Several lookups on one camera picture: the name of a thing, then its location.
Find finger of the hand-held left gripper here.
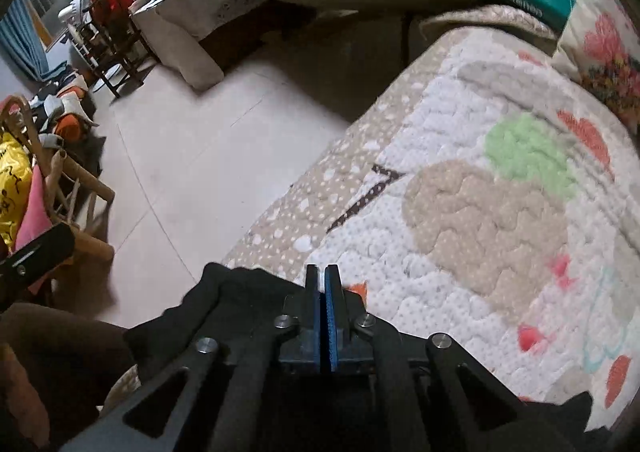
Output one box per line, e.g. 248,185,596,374
0,222,77,293

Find dark wooden chair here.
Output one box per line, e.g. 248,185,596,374
81,0,162,99

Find light wooden chair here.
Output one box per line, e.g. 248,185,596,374
0,96,117,263

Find floral pillow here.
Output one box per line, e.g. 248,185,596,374
551,0,640,125

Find pile of clothes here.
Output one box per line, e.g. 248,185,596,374
27,76,103,150

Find table with patterned tablecloth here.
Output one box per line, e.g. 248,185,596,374
129,0,266,93

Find printed quilted blanket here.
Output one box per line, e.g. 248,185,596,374
220,26,640,433

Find beige fleece blanket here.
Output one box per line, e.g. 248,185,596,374
419,4,560,58

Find blue curtain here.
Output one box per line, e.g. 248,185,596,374
0,0,52,82

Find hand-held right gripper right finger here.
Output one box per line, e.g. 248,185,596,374
325,264,553,452

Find yellow plastic bag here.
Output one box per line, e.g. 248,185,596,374
0,132,35,253

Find black pants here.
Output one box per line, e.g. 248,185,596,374
122,262,608,452

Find person's brown clothing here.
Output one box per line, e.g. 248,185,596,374
0,302,137,452

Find white high chair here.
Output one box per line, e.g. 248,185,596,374
56,0,95,60

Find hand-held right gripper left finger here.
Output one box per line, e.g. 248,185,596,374
60,264,321,452

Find pink cloth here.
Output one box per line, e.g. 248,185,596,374
14,166,57,253

